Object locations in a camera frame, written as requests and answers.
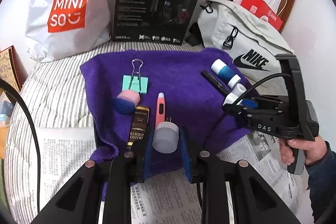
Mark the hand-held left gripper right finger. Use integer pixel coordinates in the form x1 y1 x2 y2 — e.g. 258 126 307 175
178 126 302 224

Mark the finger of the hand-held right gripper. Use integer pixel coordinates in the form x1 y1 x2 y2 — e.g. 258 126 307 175
243 95 286 111
223 103 284 125

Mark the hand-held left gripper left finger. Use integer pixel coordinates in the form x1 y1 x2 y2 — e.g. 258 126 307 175
33 126 155 224

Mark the white tape roll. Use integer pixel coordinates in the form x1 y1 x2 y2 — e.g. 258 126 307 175
232 84 248 98

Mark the white charger plug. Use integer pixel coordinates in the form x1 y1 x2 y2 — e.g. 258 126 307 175
152 116 180 153

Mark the black and gold tube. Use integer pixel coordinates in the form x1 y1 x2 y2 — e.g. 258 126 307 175
126 106 151 148

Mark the black usb drive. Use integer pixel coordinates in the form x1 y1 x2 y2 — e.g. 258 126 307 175
201 70 231 96

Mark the pink digital thermometer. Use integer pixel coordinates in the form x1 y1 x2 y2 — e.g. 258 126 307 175
155 92 166 131

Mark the pink and blue sponge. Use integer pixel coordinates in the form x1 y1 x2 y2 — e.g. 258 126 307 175
113 90 141 115

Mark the person's right forearm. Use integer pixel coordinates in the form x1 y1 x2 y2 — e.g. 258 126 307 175
306 141 336 224

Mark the person's right hand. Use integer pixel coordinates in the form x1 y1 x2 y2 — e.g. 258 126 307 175
280 136 330 165

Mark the white bottle with blue label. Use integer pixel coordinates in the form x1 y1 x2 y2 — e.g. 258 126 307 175
211 59 241 88

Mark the purple towel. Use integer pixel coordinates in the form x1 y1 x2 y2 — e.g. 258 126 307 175
79 47 254 203

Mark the green binder clip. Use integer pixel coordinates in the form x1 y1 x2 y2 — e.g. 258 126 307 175
122 59 150 94

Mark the grey sling bag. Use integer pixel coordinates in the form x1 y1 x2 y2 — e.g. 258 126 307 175
197 0 296 80

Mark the newspaper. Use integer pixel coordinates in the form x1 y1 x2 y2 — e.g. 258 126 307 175
34 128 300 224

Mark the red paper bag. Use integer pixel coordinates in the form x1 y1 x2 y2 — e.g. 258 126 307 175
240 0 288 33

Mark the black headset box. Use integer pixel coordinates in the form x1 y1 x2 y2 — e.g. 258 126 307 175
112 0 205 45

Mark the light blue packet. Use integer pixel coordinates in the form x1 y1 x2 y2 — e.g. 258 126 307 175
0 99 15 128

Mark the brown patterned box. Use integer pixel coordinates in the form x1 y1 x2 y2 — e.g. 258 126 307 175
0 46 28 90

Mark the black cable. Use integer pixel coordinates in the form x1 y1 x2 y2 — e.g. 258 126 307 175
218 72 289 135
0 80 40 188

